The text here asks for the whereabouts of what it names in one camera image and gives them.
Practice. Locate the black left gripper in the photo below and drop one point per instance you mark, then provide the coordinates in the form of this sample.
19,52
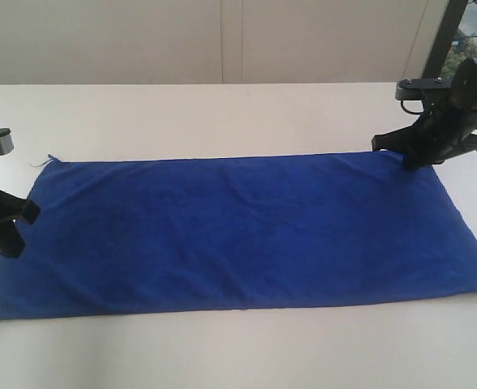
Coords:
14,208

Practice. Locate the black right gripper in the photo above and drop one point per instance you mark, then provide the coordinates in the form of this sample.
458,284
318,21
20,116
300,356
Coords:
447,129

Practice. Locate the blue towel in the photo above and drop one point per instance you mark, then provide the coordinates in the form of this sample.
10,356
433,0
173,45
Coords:
140,237

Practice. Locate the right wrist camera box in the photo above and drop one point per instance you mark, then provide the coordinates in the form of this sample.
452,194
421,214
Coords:
427,91

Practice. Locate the black window frame post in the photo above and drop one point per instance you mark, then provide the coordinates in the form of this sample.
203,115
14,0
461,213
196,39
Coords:
443,39

